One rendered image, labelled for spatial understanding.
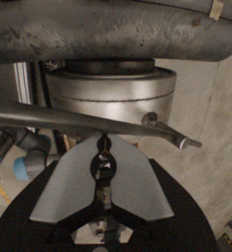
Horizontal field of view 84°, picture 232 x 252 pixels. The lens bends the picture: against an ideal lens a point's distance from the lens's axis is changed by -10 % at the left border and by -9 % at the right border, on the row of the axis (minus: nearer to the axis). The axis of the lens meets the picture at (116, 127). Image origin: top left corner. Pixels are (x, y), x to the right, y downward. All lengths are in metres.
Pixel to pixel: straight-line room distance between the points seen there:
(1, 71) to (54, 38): 1.20
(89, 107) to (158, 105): 0.13
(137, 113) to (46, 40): 0.17
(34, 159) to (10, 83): 0.97
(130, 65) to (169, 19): 0.10
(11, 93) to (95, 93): 1.22
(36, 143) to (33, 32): 0.42
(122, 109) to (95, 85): 0.06
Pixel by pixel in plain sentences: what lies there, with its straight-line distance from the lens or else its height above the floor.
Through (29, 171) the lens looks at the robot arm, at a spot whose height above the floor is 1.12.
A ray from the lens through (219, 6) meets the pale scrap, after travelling 0.29.
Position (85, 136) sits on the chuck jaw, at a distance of 0.29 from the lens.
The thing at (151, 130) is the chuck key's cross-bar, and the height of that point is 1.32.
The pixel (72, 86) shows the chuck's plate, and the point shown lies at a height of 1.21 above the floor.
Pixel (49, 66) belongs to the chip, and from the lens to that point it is 0.91.
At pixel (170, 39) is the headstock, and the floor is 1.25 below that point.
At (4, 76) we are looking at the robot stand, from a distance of 1.40.
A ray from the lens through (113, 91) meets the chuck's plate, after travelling 0.23.
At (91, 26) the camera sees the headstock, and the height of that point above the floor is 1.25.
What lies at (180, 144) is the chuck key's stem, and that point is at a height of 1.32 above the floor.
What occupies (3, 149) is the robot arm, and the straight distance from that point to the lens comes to 0.51.
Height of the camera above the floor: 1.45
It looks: 58 degrees down
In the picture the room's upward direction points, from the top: 155 degrees clockwise
